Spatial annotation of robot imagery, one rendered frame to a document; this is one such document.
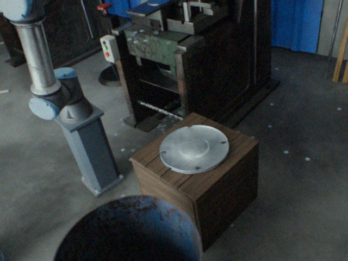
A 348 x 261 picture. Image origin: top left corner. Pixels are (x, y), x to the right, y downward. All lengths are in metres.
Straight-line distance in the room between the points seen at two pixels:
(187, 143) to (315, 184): 0.69
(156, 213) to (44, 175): 1.08
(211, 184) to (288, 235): 0.47
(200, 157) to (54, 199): 0.90
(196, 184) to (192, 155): 0.14
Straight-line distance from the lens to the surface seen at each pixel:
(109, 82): 2.72
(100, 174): 1.75
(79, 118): 1.54
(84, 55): 3.34
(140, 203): 1.11
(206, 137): 1.43
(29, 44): 1.28
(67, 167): 2.06
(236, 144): 1.41
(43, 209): 1.89
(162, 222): 1.15
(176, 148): 1.40
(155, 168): 1.35
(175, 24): 1.72
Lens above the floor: 1.28
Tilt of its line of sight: 38 degrees down
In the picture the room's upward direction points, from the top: 10 degrees counter-clockwise
